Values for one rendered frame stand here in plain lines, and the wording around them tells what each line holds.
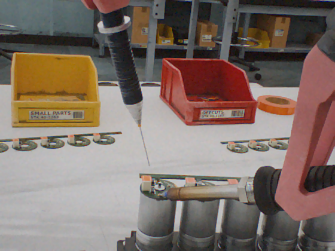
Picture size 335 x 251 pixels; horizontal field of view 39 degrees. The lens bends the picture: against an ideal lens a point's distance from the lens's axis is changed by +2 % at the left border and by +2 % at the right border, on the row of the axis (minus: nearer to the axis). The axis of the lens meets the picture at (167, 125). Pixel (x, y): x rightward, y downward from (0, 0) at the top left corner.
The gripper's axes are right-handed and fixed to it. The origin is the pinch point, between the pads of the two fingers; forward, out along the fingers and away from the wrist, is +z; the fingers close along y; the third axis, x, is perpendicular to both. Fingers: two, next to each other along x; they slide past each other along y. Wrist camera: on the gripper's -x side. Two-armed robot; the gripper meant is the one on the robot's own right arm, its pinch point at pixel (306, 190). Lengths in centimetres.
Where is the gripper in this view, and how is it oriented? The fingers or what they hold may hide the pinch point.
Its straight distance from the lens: 23.6
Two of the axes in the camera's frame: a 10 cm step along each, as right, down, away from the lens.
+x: 6.4, 6.9, -3.4
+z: -4.5, 6.9, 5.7
